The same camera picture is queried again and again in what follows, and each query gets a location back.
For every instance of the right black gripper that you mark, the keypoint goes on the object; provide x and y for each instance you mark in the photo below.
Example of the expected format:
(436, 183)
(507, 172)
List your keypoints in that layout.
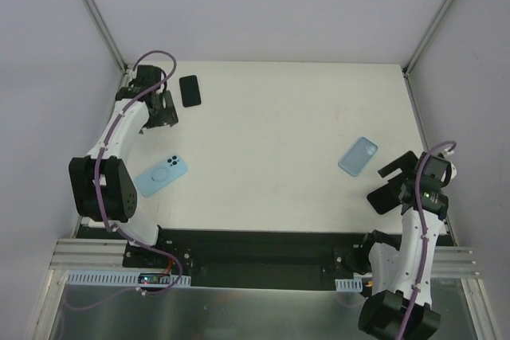
(398, 182)

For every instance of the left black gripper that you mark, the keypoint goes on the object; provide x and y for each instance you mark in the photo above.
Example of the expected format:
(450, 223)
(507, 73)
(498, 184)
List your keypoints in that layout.
(164, 107)

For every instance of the black cased phone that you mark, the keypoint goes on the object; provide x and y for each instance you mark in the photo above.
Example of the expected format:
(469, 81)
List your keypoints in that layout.
(384, 199)

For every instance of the black smartphone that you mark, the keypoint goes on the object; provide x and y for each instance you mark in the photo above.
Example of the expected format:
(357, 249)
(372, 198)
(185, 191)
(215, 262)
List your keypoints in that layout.
(190, 91)

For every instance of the light blue phone case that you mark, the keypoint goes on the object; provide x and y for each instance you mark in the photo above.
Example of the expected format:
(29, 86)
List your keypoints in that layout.
(356, 158)

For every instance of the light blue cased phone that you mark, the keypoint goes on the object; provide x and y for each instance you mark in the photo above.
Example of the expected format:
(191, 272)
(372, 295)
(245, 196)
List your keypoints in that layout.
(160, 175)

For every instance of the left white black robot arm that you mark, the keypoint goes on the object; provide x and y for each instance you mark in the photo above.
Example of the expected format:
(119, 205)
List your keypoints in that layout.
(103, 189)

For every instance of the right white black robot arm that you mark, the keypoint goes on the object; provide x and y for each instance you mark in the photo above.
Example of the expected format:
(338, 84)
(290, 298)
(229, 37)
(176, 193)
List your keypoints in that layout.
(400, 304)

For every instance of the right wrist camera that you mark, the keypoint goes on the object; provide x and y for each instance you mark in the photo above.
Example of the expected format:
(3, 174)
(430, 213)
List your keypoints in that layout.
(451, 170)

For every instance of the right white cable duct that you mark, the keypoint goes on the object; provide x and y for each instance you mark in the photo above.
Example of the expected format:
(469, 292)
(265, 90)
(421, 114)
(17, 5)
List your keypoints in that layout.
(353, 285)

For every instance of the white cable duct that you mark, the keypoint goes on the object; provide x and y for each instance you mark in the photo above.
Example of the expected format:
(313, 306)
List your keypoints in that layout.
(126, 279)
(353, 285)

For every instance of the left aluminium corner post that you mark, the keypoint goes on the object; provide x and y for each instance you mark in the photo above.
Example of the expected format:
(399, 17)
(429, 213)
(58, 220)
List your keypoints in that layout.
(105, 34)

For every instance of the aluminium corner post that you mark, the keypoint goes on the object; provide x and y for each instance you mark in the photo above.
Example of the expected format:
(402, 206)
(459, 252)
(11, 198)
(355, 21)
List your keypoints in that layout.
(433, 26)
(105, 34)

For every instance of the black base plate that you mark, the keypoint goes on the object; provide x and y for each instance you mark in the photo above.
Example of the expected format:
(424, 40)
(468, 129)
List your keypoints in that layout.
(252, 260)

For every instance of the aluminium frame rail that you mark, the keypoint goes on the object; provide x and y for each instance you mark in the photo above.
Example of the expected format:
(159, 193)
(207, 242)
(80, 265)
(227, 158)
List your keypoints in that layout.
(451, 262)

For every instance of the left white cable duct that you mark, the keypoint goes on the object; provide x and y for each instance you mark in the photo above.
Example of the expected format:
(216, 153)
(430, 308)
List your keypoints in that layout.
(126, 279)

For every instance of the right aluminium corner post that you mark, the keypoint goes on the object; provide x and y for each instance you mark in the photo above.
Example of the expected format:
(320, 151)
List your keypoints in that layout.
(433, 26)

